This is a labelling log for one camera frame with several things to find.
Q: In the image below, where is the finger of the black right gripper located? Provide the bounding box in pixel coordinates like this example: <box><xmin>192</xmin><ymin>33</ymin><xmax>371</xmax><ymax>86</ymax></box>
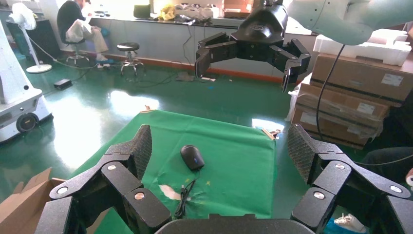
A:
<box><xmin>194</xmin><ymin>31</ymin><xmax>240</xmax><ymax>79</ymax></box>
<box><xmin>268</xmin><ymin>39</ymin><xmax>312</xmax><ymax>93</ymax></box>

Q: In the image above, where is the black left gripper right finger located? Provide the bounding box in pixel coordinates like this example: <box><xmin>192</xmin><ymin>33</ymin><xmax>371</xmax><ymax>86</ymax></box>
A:
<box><xmin>287</xmin><ymin>123</ymin><xmax>413</xmax><ymax>234</ymax></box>

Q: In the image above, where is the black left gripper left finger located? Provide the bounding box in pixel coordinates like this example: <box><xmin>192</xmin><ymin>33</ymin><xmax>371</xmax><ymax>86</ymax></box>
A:
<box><xmin>35</xmin><ymin>124</ymin><xmax>171</xmax><ymax>234</ymax></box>

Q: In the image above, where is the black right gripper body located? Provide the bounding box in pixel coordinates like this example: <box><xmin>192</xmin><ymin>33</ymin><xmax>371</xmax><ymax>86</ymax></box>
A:
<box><xmin>230</xmin><ymin>4</ymin><xmax>289</xmax><ymax>62</ymax></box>

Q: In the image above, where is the open brown cardboard box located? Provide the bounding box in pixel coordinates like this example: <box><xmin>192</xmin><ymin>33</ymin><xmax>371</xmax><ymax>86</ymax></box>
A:
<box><xmin>0</xmin><ymin>167</ymin><xmax>112</xmax><ymax>234</ymax></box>

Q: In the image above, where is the small brown cardboard carton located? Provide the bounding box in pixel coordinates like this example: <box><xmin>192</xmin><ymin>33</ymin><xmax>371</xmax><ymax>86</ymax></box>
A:
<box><xmin>223</xmin><ymin>0</ymin><xmax>259</xmax><ymax>19</ymax></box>

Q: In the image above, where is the white boxes pile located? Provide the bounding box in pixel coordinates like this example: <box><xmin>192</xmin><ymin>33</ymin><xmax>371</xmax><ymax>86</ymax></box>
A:
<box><xmin>174</xmin><ymin>3</ymin><xmax>221</xmax><ymax>19</ymax></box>

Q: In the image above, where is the white sneaker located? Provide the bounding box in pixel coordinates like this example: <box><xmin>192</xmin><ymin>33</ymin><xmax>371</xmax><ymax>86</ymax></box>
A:
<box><xmin>334</xmin><ymin>213</ymin><xmax>368</xmax><ymax>234</ymax></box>

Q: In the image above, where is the wrapped cardboard carton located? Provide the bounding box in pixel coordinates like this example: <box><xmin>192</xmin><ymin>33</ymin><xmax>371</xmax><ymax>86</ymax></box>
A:
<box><xmin>290</xmin><ymin>104</ymin><xmax>380</xmax><ymax>151</ymax></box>
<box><xmin>295</xmin><ymin>82</ymin><xmax>392</xmax><ymax>127</ymax></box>

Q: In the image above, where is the long grey workbench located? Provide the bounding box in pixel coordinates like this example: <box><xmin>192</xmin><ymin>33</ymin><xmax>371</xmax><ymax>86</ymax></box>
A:
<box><xmin>89</xmin><ymin>13</ymin><xmax>320</xmax><ymax>81</ymax></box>

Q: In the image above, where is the yellow crumpled item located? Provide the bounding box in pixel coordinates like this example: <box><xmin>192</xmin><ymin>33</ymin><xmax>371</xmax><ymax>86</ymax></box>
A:
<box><xmin>160</xmin><ymin>4</ymin><xmax>177</xmax><ymax>21</ymax></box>

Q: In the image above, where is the person in dark clothes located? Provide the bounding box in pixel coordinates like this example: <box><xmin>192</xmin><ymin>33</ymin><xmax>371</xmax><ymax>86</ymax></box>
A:
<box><xmin>359</xmin><ymin>90</ymin><xmax>413</xmax><ymax>186</ymax></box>

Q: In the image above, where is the white foam packing block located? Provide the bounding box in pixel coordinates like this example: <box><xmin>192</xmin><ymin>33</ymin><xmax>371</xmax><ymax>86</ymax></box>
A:
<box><xmin>313</xmin><ymin>28</ymin><xmax>413</xmax><ymax>67</ymax></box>

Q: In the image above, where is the black round stool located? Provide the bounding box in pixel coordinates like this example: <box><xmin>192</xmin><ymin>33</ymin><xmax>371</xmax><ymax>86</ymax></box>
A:
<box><xmin>116</xmin><ymin>42</ymin><xmax>146</xmax><ymax>78</ymax></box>

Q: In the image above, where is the green table cloth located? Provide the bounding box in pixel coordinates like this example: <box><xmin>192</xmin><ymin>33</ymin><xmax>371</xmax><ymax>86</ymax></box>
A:
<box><xmin>69</xmin><ymin>110</ymin><xmax>278</xmax><ymax>234</ymax></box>

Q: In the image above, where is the black power adapter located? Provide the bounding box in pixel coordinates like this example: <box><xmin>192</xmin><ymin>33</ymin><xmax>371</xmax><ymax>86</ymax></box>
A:
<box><xmin>53</xmin><ymin>78</ymin><xmax>73</xmax><ymax>91</ymax></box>

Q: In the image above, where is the black office chair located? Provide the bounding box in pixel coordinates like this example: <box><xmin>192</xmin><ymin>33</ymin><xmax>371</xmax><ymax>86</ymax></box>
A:
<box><xmin>61</xmin><ymin>38</ymin><xmax>90</xmax><ymax>67</ymax></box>

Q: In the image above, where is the white wheeled background robot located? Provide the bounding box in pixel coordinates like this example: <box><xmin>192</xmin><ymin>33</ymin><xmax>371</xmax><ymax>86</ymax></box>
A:
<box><xmin>0</xmin><ymin>19</ymin><xmax>54</xmax><ymax>144</ymax></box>

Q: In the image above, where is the seated person in black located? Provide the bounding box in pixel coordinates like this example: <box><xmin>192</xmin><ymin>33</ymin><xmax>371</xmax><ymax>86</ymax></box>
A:
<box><xmin>56</xmin><ymin>0</ymin><xmax>112</xmax><ymax>62</ymax></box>

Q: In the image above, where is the black cabinet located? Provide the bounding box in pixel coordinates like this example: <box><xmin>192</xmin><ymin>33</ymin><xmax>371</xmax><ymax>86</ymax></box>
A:
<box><xmin>5</xmin><ymin>19</ymin><xmax>61</xmax><ymax>62</ymax></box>

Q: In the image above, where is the white standing fan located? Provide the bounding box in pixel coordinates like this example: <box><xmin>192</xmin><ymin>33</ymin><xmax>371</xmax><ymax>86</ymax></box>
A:
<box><xmin>8</xmin><ymin>2</ymin><xmax>53</xmax><ymax>74</ymax></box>

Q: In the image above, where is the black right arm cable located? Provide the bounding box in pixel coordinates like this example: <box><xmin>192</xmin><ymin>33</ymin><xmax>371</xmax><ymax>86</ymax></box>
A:
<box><xmin>315</xmin><ymin>44</ymin><xmax>346</xmax><ymax>141</ymax></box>

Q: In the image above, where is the large strapped cardboard carton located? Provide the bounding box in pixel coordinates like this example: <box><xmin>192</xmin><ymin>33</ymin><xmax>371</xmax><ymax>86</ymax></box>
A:
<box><xmin>309</xmin><ymin>52</ymin><xmax>413</xmax><ymax>108</ymax></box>

